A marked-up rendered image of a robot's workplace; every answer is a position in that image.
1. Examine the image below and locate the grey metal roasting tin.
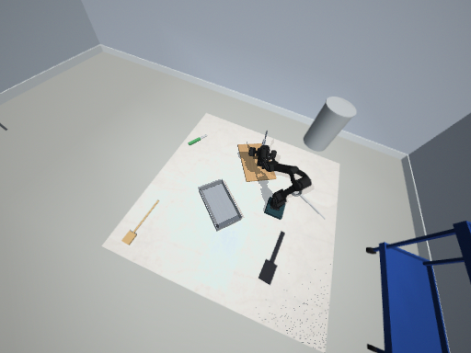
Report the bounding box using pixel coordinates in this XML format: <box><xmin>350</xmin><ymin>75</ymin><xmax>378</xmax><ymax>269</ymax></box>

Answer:
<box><xmin>199</xmin><ymin>179</ymin><xmax>243</xmax><ymax>232</ymax></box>

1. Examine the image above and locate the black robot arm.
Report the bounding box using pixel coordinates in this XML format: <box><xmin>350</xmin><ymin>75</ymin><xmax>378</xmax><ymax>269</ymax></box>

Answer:
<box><xmin>257</xmin><ymin>145</ymin><xmax>312</xmax><ymax>211</ymax></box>

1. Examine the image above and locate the light wooden board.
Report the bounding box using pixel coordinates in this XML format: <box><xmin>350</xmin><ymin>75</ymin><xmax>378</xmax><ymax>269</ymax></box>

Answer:
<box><xmin>238</xmin><ymin>143</ymin><xmax>277</xmax><ymax>182</ymax></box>

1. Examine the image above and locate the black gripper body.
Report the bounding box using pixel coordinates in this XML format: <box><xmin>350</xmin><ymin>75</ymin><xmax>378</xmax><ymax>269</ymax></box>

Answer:
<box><xmin>248</xmin><ymin>147</ymin><xmax>277</xmax><ymax>158</ymax></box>

